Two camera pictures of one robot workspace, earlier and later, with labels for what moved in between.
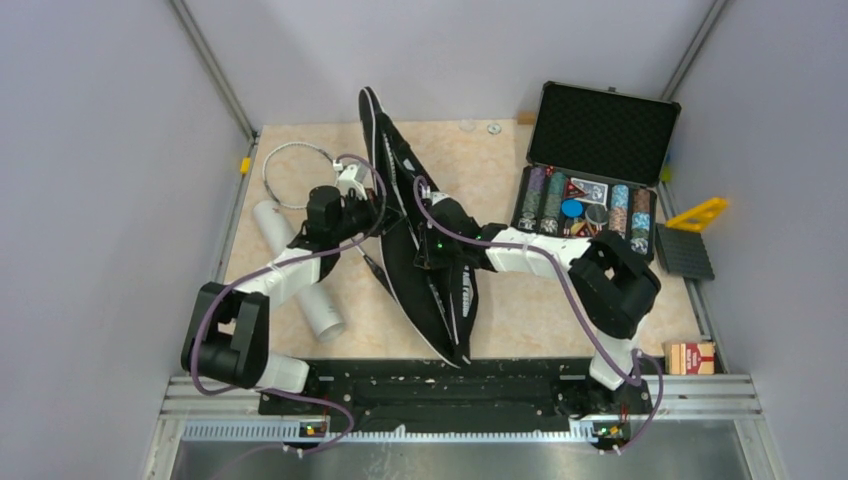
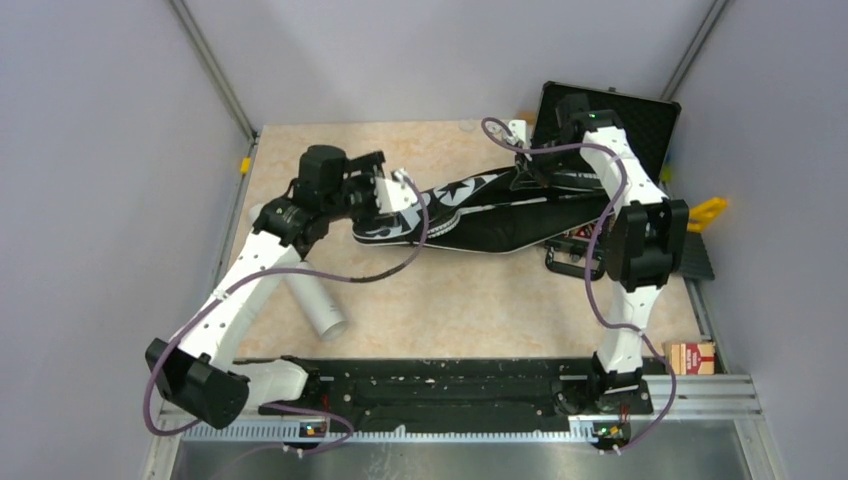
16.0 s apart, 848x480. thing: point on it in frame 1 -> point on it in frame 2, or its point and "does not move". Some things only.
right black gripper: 427,256 -> 543,179
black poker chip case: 593,160 does not move
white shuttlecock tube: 277,232 does not move
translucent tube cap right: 467,125 does not move
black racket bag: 438,302 -> 501,212
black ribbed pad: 683,252 does not move
